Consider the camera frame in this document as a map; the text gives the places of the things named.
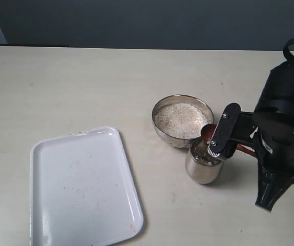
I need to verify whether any brown wooden spoon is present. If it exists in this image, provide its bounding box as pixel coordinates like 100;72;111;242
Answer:
201;124;257;157

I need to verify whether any steel bowl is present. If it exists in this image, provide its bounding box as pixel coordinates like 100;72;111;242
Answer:
152;94;214;148

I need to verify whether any rice in steel cup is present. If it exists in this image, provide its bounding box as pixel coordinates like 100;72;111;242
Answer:
194;154;221;167

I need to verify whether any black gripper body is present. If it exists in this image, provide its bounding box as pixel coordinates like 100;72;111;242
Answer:
233;107;294;179

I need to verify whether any steel cup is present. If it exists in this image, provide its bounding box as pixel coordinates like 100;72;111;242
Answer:
185;138;223;185

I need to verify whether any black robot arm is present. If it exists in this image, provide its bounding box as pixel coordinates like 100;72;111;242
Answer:
208;62;294;211

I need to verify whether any white rice in bowl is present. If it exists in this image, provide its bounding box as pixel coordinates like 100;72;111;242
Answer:
155;103;209;139

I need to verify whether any white rectangular plastic tray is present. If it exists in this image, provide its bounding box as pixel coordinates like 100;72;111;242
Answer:
30;126;144;245

